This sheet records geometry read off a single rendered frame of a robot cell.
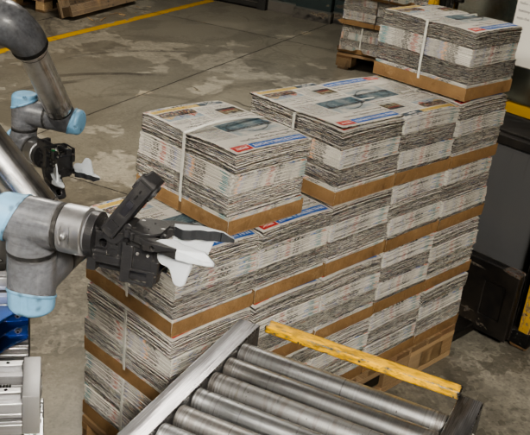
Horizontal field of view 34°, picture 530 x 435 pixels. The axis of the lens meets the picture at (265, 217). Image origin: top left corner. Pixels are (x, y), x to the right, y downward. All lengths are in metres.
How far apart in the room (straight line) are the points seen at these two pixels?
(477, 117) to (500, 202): 0.77
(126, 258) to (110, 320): 1.17
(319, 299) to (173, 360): 0.57
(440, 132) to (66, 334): 1.56
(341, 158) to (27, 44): 0.89
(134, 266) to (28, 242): 0.17
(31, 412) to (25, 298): 0.42
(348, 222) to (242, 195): 0.48
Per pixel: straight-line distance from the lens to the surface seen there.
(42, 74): 2.37
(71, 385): 3.10
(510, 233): 3.70
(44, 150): 2.50
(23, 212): 1.34
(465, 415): 1.78
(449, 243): 3.14
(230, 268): 2.26
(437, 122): 2.79
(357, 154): 2.51
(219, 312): 2.31
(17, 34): 2.26
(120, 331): 2.42
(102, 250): 1.32
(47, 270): 1.38
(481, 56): 2.91
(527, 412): 3.33
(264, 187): 2.28
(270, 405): 1.71
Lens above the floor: 1.80
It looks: 24 degrees down
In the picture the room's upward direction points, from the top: 7 degrees clockwise
